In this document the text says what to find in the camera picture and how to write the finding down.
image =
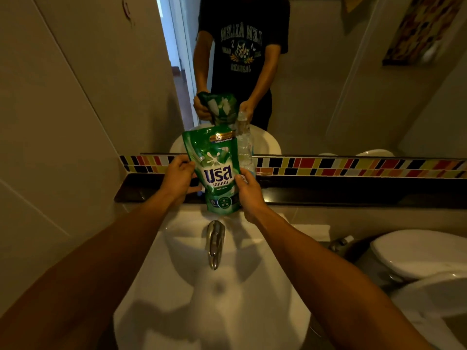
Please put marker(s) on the chrome faucet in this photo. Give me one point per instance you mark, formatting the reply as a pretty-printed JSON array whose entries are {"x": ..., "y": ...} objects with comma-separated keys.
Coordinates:
[{"x": 215, "y": 244}]

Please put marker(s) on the person's right hand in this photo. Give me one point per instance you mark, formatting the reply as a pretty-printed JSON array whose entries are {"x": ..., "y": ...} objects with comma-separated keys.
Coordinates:
[{"x": 251, "y": 196}]

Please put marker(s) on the person's left hand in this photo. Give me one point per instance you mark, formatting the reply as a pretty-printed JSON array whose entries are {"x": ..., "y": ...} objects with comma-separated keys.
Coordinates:
[{"x": 177, "y": 180}]

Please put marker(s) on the wall mirror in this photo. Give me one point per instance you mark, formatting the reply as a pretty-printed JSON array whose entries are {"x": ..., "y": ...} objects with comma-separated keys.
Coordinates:
[{"x": 313, "y": 91}]

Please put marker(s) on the person's right forearm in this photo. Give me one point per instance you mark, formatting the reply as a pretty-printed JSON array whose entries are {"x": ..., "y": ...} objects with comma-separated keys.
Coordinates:
[{"x": 328, "y": 287}]

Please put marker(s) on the green detergent refill pouch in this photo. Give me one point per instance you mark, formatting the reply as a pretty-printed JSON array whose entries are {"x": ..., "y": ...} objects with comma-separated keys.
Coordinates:
[{"x": 219, "y": 167}]

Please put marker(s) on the clear plastic bottle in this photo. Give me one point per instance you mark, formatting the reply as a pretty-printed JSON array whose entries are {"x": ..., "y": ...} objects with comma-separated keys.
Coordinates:
[{"x": 245, "y": 149}]

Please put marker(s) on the person's right thumb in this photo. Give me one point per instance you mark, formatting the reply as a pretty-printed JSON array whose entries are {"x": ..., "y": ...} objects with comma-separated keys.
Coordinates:
[{"x": 240, "y": 184}]

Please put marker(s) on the person's left thumb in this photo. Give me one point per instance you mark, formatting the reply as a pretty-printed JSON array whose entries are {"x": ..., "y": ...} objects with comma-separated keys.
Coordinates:
[{"x": 194, "y": 189}]

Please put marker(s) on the chrome bidet sprayer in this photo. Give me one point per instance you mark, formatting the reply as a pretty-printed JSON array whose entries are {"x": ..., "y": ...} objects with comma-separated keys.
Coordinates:
[{"x": 341, "y": 244}]

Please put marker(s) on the white ceramic sink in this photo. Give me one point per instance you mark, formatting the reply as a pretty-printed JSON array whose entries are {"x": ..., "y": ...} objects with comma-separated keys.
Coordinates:
[{"x": 226, "y": 306}]

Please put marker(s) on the person's left forearm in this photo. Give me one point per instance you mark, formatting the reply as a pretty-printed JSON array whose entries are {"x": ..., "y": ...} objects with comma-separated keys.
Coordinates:
[{"x": 91, "y": 273}]

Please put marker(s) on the white toilet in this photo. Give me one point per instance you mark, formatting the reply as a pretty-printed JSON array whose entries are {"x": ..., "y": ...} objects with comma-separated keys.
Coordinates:
[{"x": 419, "y": 255}]

